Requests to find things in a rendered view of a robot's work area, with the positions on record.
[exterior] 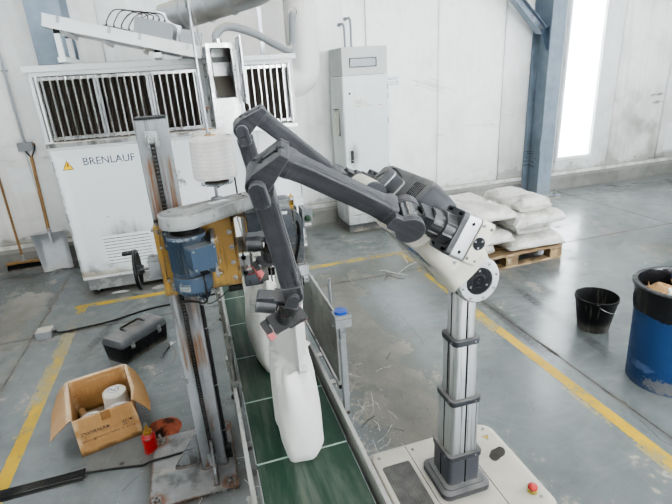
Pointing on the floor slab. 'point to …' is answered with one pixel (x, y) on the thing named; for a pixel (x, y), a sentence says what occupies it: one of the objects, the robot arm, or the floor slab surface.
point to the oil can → (149, 440)
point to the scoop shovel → (53, 247)
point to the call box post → (344, 370)
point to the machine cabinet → (130, 188)
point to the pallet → (524, 253)
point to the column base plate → (189, 470)
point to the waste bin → (651, 333)
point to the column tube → (184, 296)
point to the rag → (166, 426)
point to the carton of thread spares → (93, 426)
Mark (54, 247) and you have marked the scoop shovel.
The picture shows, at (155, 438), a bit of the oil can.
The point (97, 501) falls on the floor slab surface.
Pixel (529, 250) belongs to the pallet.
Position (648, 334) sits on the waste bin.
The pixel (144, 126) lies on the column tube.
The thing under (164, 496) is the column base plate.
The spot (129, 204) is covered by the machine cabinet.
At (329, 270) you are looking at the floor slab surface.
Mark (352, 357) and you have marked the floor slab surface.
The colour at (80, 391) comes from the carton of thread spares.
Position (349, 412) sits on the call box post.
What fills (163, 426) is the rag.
